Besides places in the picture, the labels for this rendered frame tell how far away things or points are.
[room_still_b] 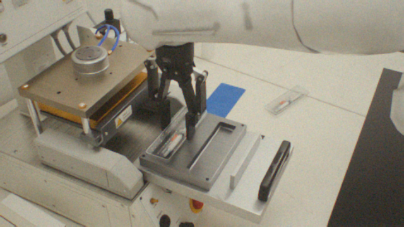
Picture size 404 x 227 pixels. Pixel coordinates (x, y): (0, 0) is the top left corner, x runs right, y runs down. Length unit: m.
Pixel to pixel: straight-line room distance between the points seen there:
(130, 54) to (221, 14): 0.55
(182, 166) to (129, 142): 0.21
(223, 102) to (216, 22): 0.96
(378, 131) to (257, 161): 0.33
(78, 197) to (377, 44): 0.77
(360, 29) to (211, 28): 0.18
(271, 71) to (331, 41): 1.19
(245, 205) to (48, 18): 0.60
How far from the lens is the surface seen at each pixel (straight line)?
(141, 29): 0.61
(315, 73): 1.64
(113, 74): 0.94
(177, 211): 1.01
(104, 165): 0.88
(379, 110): 1.11
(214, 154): 0.91
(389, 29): 0.40
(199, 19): 0.51
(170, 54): 0.78
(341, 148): 1.33
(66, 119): 0.97
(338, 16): 0.42
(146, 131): 1.05
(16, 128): 1.15
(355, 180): 1.09
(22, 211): 1.07
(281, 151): 0.89
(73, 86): 0.92
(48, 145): 0.96
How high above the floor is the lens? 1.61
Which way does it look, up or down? 38 degrees down
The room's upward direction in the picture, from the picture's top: straight up
